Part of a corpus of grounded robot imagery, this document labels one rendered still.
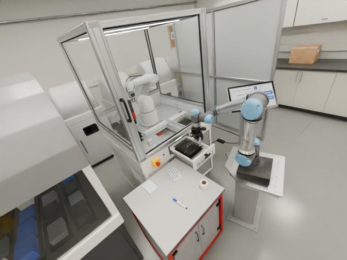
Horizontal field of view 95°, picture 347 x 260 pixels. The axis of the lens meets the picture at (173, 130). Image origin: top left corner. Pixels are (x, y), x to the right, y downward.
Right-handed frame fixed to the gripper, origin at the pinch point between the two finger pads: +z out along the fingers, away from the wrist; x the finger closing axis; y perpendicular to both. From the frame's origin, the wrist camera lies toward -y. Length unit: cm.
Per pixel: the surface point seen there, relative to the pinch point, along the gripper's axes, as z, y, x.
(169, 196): 18, 52, 10
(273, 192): 17, -2, 67
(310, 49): -22, -311, 6
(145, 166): 6, 50, -22
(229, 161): 17.8, -10.5, 25.9
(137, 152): -13, 53, -22
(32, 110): -74, 95, -8
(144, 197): 18, 66, -5
